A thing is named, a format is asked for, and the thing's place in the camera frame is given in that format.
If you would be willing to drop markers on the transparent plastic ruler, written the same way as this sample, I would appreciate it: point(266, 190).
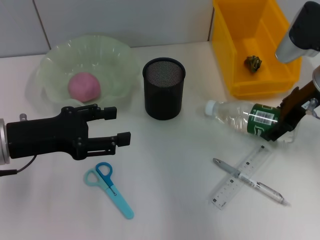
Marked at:
point(225, 192)

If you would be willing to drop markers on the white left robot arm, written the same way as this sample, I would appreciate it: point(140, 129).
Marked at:
point(2, 142)

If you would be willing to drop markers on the grey and clear pen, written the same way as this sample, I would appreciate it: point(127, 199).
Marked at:
point(227, 167)

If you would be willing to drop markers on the yellow plastic bin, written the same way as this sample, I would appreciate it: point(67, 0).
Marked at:
point(225, 50)

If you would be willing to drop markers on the black mesh pen holder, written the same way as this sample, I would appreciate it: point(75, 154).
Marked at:
point(162, 105)

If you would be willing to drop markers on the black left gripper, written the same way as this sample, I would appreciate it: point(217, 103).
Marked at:
point(45, 136)

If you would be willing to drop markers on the clear green-label water bottle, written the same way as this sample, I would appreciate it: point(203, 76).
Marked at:
point(232, 115)

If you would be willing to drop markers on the pink peach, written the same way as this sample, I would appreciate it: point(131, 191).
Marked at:
point(83, 87)

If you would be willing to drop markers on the pale green glass fruit plate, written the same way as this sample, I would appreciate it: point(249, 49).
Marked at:
point(112, 62)

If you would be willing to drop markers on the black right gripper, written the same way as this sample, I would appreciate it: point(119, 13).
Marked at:
point(296, 105)

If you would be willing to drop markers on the blue and teal scissors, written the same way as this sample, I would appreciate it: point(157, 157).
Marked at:
point(117, 200)

